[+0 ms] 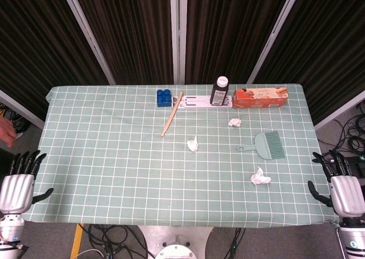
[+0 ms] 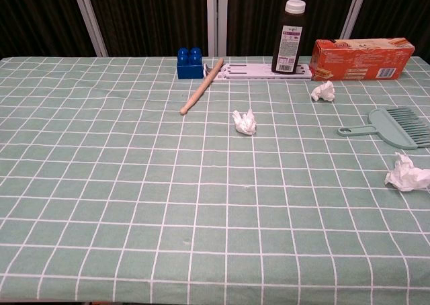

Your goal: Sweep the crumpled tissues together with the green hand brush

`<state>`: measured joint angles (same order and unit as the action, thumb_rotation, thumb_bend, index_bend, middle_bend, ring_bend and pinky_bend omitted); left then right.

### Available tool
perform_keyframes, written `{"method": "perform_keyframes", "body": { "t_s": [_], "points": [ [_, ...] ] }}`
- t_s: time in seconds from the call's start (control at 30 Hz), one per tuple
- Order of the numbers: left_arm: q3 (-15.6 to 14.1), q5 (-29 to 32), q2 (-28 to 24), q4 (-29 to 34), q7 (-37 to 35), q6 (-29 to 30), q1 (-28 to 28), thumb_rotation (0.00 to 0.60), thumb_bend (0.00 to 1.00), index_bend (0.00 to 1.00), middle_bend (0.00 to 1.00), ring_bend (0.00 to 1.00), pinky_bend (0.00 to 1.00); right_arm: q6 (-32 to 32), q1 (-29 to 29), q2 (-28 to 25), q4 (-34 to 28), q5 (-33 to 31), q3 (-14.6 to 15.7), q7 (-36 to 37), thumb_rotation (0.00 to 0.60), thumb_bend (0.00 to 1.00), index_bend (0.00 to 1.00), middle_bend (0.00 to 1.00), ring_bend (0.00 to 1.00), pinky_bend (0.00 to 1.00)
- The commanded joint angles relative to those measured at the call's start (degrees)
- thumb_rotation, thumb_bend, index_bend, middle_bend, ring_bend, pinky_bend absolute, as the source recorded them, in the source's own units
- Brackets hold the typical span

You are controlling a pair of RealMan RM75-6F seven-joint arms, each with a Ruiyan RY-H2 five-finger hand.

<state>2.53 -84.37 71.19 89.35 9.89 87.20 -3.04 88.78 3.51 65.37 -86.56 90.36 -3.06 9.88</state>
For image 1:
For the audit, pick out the blue toy brick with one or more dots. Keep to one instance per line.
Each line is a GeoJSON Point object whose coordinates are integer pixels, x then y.
{"type": "Point", "coordinates": [164, 99]}

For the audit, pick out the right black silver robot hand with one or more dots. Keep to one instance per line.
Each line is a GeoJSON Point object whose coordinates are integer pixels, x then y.
{"type": "Point", "coordinates": [346, 196]}

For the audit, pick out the green white checked tablecloth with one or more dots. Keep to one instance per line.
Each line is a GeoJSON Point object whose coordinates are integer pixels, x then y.
{"type": "Point", "coordinates": [128, 167]}

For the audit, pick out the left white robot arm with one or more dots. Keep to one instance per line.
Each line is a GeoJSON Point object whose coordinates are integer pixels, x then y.
{"type": "Point", "coordinates": [10, 236]}

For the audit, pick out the aluminium frame post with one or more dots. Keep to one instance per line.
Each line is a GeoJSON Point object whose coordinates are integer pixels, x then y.
{"type": "Point", "coordinates": [87, 33]}
{"type": "Point", "coordinates": [275, 33]}
{"type": "Point", "coordinates": [178, 33]}

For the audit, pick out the dark bottle with white cap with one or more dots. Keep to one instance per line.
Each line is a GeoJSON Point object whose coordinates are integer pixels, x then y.
{"type": "Point", "coordinates": [219, 95]}

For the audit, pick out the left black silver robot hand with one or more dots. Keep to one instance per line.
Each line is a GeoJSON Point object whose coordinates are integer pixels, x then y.
{"type": "Point", "coordinates": [15, 192]}

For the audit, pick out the wooden stick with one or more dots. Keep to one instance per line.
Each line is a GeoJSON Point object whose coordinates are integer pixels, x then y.
{"type": "Point", "coordinates": [172, 115]}

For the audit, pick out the black power strip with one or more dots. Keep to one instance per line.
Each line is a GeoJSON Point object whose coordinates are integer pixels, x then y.
{"type": "Point", "coordinates": [360, 158]}

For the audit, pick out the orange cracker box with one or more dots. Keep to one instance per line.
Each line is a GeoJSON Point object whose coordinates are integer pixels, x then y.
{"type": "Point", "coordinates": [256, 99]}

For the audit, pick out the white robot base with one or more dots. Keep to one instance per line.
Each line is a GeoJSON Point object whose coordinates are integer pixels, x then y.
{"type": "Point", "coordinates": [175, 242]}

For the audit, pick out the yellow bar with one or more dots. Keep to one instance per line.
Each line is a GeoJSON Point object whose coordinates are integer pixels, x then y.
{"type": "Point", "coordinates": [76, 240]}

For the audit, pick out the aluminium frame rail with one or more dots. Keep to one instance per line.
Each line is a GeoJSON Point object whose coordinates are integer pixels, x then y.
{"type": "Point", "coordinates": [21, 109]}
{"type": "Point", "coordinates": [339, 110]}

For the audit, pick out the bare human hand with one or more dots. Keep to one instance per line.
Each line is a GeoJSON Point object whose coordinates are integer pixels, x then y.
{"type": "Point", "coordinates": [6, 133]}

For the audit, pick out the white flat slotted plate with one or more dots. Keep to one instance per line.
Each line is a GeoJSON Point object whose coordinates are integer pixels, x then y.
{"type": "Point", "coordinates": [196, 102]}

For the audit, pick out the white paper ball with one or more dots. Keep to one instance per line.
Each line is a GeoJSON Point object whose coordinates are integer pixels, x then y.
{"type": "Point", "coordinates": [234, 122]}
{"type": "Point", "coordinates": [259, 178]}
{"type": "Point", "coordinates": [192, 145]}

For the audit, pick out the dark ribbed partition panel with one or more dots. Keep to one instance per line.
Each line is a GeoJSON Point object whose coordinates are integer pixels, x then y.
{"type": "Point", "coordinates": [128, 33]}
{"type": "Point", "coordinates": [328, 42]}
{"type": "Point", "coordinates": [228, 30]}
{"type": "Point", "coordinates": [37, 42]}

